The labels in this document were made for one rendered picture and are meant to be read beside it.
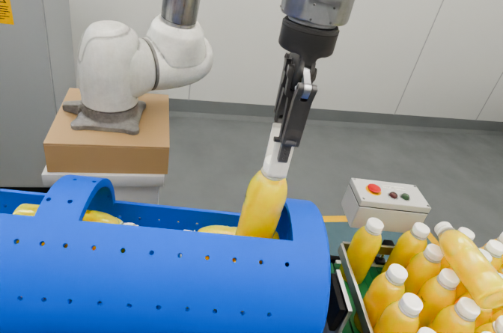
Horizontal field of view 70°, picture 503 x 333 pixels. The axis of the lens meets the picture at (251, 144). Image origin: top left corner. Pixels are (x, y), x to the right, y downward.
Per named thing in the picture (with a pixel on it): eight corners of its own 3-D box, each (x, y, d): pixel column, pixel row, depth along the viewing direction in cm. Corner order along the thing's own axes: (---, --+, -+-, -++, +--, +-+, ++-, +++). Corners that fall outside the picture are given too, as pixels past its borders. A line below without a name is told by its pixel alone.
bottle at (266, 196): (268, 234, 71) (293, 159, 62) (269, 263, 65) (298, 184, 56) (233, 229, 70) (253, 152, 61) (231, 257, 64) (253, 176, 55)
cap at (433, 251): (424, 254, 83) (427, 249, 82) (425, 245, 86) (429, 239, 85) (441, 263, 81) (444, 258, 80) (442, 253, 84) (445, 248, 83)
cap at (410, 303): (402, 311, 68) (406, 306, 67) (398, 294, 72) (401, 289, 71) (422, 316, 68) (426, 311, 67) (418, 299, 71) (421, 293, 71)
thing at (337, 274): (314, 303, 84) (329, 268, 78) (324, 304, 85) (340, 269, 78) (323, 346, 76) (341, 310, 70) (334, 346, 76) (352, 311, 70)
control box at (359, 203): (340, 203, 107) (351, 176, 102) (402, 210, 109) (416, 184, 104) (349, 227, 98) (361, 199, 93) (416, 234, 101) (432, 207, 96)
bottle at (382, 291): (387, 329, 85) (419, 279, 76) (370, 346, 81) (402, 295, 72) (363, 306, 90) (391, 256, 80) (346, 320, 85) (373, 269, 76)
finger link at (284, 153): (293, 130, 52) (296, 141, 49) (286, 159, 54) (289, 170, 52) (284, 129, 52) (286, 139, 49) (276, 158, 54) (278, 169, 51)
